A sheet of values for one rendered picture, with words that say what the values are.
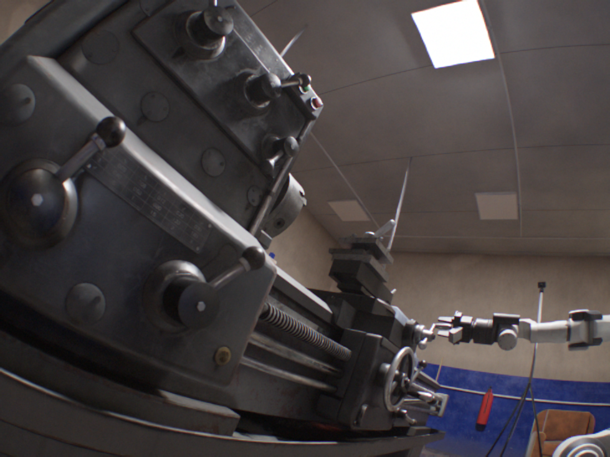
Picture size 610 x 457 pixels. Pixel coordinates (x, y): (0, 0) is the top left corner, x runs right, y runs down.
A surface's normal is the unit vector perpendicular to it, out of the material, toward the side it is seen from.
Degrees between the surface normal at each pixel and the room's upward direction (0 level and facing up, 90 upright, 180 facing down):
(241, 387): 90
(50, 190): 90
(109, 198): 90
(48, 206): 90
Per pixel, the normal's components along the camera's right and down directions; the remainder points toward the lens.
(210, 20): 0.76, 0.00
